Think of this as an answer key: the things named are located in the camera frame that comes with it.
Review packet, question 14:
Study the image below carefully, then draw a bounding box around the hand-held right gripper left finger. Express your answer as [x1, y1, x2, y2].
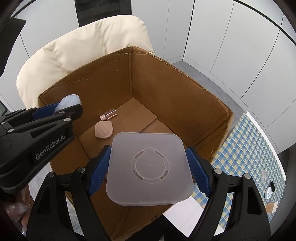
[27, 145, 112, 241]

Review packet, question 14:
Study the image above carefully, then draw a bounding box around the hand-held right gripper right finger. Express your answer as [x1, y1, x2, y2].
[185, 146, 271, 241]

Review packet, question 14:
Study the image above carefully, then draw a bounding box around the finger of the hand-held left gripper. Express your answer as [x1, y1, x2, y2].
[0, 103, 60, 127]
[0, 104, 83, 139]

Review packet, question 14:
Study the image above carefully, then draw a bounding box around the white round cosmetic container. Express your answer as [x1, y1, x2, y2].
[54, 95, 82, 114]

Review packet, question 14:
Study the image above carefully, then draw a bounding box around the peach rounded makeup puff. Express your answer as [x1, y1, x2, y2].
[95, 122, 114, 139]

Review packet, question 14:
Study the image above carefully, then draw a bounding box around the clear bottle with pink cap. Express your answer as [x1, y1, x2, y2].
[100, 112, 118, 120]

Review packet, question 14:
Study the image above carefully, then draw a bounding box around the translucent square plastic box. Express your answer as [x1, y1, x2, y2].
[106, 132, 193, 206]

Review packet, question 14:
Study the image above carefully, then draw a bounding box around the brown cardboard box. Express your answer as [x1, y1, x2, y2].
[37, 46, 234, 241]

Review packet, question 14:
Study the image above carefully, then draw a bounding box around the person's left hand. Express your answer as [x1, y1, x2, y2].
[5, 197, 31, 234]

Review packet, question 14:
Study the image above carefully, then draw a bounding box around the white table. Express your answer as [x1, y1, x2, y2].
[162, 111, 288, 235]

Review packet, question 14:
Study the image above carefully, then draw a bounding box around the blue yellow checkered tablecloth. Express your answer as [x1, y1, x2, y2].
[190, 113, 286, 229]

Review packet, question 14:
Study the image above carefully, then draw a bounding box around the person's right leg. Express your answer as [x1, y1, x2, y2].
[162, 214, 197, 241]

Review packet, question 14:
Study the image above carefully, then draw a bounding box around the cream padded armchair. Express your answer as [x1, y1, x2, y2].
[16, 15, 155, 109]

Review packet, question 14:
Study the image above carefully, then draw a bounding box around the tan wooden box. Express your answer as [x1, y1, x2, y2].
[265, 202, 278, 214]

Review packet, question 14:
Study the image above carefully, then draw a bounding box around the black glass cabinet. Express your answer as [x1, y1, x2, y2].
[74, 0, 132, 27]

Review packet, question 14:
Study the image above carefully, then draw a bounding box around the white wall cabinet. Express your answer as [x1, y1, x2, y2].
[0, 0, 296, 154]

